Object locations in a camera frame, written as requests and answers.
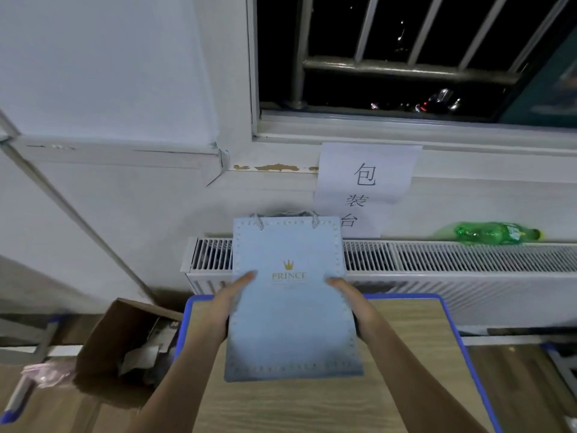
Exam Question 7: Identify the person's right hand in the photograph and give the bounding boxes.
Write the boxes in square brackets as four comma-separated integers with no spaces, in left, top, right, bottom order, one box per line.
[326,277,380,343]

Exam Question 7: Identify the person's left hand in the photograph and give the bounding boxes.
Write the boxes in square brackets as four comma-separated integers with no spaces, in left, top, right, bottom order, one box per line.
[185,270,258,343]

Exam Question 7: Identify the crown-print light blue paper bag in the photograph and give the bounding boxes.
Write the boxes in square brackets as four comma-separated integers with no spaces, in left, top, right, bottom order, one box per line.
[224,214,366,382]

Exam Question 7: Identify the person's left forearm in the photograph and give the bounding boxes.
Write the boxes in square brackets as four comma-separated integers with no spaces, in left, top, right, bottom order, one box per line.
[130,333,227,433]

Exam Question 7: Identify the person's right forearm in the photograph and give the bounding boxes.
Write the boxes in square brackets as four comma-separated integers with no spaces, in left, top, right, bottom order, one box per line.
[356,324,492,433]

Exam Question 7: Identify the crumpled white paper scraps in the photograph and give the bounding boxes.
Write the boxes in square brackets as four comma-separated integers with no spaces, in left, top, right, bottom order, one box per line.
[120,318,182,377]

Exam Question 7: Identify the blue-edged wooden desk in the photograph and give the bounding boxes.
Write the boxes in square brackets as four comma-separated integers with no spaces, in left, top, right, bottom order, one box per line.
[176,293,501,433]

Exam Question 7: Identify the brown cardboard box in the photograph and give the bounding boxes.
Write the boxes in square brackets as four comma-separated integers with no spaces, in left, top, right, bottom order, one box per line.
[72,297,186,410]

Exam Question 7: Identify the white paper sign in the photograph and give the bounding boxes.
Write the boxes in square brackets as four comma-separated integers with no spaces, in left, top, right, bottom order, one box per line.
[314,142,423,238]

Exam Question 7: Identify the green plastic bottle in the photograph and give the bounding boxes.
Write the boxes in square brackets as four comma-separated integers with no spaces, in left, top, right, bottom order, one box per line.
[453,221,542,246]

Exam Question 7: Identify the pink water bottle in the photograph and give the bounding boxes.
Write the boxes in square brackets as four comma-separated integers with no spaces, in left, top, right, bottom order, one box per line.
[20,360,75,390]

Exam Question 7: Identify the grey metal desk blue edge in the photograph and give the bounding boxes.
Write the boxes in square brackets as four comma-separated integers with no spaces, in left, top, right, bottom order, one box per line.
[543,340,577,388]
[0,311,63,425]

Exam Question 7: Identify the metal window grille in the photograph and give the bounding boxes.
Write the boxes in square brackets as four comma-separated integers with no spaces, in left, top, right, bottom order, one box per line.
[257,0,577,123]

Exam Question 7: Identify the teal framed sliding window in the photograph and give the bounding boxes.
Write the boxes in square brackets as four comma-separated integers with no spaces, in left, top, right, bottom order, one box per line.
[500,45,577,130]

